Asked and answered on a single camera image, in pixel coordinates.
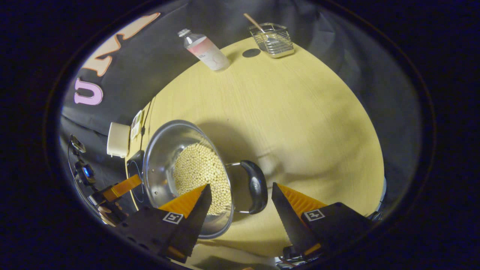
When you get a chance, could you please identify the wooden stick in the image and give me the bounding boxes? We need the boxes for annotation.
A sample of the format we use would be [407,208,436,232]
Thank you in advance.
[244,13,267,35]

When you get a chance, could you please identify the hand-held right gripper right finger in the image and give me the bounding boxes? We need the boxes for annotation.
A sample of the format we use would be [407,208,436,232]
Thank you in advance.
[271,183,375,259]

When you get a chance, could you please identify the black power cable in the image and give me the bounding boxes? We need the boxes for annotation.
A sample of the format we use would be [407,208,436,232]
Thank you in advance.
[139,98,156,150]

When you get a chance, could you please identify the black induction cooktop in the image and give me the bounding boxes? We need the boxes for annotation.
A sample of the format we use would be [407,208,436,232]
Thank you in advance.
[126,150,151,209]

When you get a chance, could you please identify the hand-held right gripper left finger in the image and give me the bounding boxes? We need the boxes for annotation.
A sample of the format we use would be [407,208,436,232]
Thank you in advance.
[116,184,212,263]

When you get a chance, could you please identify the stainless steel pot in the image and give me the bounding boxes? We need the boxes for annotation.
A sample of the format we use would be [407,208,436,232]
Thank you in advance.
[142,120,269,240]

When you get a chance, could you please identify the white divided grain tray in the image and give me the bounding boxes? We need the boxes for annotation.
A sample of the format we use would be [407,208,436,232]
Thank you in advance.
[130,110,144,140]

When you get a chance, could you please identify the pile of soybeans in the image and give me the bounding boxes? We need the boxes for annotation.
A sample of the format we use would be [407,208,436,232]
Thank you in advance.
[172,143,232,216]

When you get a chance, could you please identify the metal wire holder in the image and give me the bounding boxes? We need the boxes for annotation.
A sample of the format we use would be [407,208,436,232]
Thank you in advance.
[249,22,295,59]

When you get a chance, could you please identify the clear bottle with pink label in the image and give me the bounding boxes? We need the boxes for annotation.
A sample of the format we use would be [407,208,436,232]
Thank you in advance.
[177,28,230,72]

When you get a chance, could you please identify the white plastic box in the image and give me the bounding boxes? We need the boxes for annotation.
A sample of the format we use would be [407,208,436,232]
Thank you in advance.
[107,122,131,158]

